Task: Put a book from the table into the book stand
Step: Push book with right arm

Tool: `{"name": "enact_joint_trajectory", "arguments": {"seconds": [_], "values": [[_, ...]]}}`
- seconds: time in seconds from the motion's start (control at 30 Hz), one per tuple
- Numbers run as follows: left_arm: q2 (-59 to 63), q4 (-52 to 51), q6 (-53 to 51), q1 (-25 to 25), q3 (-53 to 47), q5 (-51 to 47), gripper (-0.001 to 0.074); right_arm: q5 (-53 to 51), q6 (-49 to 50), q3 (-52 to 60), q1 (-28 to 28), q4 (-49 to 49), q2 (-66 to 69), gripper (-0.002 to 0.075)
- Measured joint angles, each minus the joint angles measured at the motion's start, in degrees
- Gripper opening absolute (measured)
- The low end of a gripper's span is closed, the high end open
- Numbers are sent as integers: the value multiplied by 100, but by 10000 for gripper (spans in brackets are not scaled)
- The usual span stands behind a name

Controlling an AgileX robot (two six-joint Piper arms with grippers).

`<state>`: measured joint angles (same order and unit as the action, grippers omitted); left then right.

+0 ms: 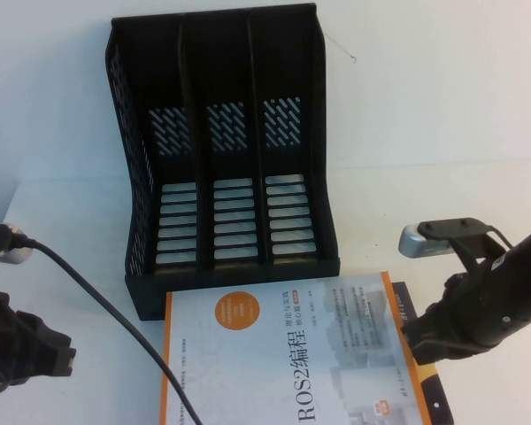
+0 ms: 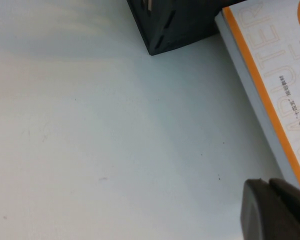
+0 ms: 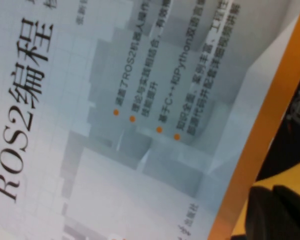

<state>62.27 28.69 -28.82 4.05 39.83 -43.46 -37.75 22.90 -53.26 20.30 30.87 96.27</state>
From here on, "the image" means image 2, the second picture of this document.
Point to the black plastic book stand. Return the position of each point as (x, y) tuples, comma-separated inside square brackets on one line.
[(175, 22)]

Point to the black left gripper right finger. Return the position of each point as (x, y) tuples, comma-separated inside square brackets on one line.
[(293, 202)]

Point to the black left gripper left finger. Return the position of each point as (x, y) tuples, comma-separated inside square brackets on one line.
[(257, 215)]

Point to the white orange ROS2 book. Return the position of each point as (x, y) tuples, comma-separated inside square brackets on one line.
[(277, 75)]

